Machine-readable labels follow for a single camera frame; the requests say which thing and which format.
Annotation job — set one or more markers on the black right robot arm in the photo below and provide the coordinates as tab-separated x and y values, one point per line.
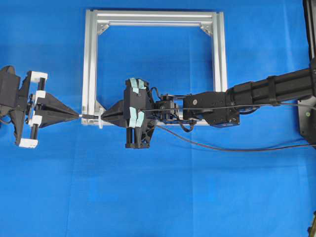
222	109

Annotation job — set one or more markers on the black stand at right edge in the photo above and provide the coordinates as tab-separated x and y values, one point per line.
310	20

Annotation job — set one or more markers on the aluminium extrusion square frame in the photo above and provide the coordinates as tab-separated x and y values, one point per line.
98	21

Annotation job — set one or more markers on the white string loop holder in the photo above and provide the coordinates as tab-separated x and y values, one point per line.
100	121

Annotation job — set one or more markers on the taped black right gripper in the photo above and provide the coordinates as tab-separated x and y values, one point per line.
134	113

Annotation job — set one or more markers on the white-railed left gripper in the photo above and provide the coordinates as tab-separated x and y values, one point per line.
15	104

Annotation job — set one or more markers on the blue table cloth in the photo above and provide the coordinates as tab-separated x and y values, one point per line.
81	181

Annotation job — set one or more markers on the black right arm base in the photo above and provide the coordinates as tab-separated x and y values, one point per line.
307	120

